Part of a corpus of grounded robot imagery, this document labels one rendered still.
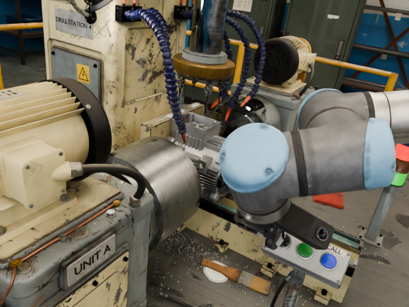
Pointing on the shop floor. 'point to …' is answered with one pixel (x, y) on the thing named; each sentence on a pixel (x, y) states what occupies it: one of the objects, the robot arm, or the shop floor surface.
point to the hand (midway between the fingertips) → (282, 238)
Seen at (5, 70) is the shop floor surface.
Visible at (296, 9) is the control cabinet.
